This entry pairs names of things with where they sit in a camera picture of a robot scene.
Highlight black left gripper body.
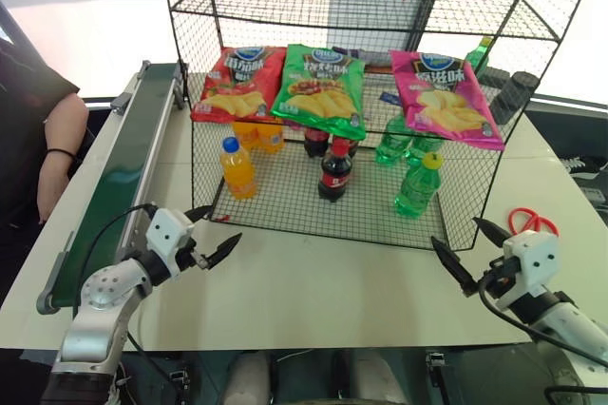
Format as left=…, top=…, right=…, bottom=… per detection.
left=175, top=236, right=212, bottom=277

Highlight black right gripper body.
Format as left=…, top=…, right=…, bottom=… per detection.
left=464, top=255, right=522, bottom=312

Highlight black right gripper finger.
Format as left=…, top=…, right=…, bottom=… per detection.
left=471, top=217, right=513, bottom=250
left=429, top=235, right=478, bottom=297

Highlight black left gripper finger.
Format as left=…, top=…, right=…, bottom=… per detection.
left=182, top=204, right=213, bottom=224
left=201, top=232, right=244, bottom=271

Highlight green conveyor belt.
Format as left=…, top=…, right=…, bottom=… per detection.
left=36, top=59, right=189, bottom=316

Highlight orange soda bottle blue cap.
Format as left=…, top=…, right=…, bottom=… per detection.
left=218, top=136, right=259, bottom=202

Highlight green soda bottle yellow cap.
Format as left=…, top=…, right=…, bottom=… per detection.
left=393, top=152, right=445, bottom=220

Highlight black and white shoe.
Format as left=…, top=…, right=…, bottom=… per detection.
left=559, top=154, right=608, bottom=183

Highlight grey rounded shape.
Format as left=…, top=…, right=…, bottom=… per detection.
left=350, top=351, right=410, bottom=405
left=224, top=352, right=273, bottom=405

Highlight red potato chips bag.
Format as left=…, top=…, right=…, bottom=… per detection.
left=190, top=45, right=288, bottom=125

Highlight cola bottle red cap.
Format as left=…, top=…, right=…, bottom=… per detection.
left=316, top=138, right=355, bottom=204

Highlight black cylindrical container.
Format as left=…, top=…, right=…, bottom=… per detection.
left=488, top=70, right=542, bottom=126

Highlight magenta potato chips bag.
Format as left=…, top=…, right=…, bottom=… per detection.
left=389, top=49, right=506, bottom=152

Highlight green potato chips bag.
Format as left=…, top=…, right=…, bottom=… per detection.
left=270, top=43, right=368, bottom=142

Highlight green bottle with label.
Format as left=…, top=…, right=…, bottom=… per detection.
left=464, top=36, right=493, bottom=81

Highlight purple snack packet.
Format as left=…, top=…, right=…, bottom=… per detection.
left=330, top=45, right=396, bottom=69

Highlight red handled scissors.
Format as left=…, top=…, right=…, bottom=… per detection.
left=507, top=206, right=561, bottom=238

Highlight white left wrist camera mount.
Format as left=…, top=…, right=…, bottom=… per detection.
left=144, top=207, right=198, bottom=260

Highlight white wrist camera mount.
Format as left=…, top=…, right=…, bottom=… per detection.
left=502, top=229, right=560, bottom=304
left=144, top=207, right=198, bottom=260

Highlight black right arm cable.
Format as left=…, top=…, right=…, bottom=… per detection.
left=477, top=257, right=608, bottom=361

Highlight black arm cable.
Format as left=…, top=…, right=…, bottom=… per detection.
left=477, top=257, right=608, bottom=361
left=72, top=202, right=159, bottom=318

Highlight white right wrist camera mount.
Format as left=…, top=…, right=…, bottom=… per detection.
left=502, top=229, right=560, bottom=304

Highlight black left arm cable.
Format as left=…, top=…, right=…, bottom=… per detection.
left=72, top=202, right=159, bottom=318

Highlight black wire mesh rack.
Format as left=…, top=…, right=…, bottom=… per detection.
left=160, top=0, right=591, bottom=253

